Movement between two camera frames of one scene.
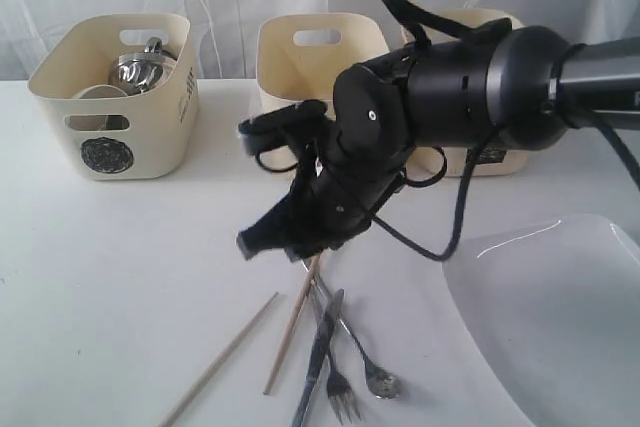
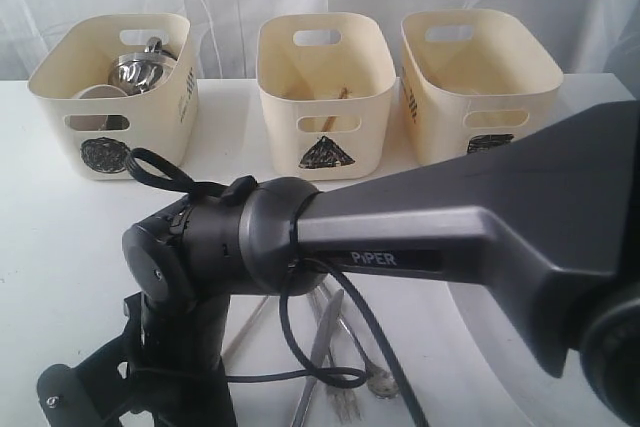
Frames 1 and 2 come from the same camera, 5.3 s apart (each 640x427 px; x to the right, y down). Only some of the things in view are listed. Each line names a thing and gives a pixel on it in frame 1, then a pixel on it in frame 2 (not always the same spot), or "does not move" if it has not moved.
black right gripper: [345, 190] -> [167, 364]
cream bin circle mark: [140, 137] does not move
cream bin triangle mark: [301, 56] does not move
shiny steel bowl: [139, 72] does not move
